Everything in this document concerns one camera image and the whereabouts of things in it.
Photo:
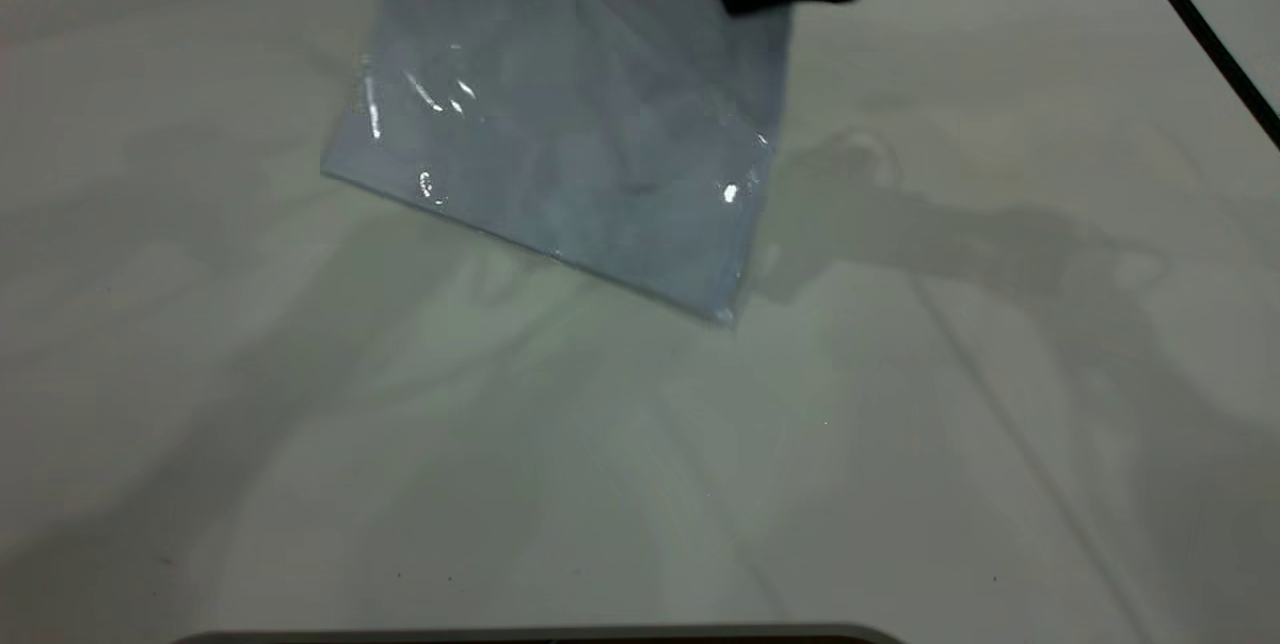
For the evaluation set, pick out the clear plastic zip bag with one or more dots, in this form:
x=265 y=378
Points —
x=560 y=124

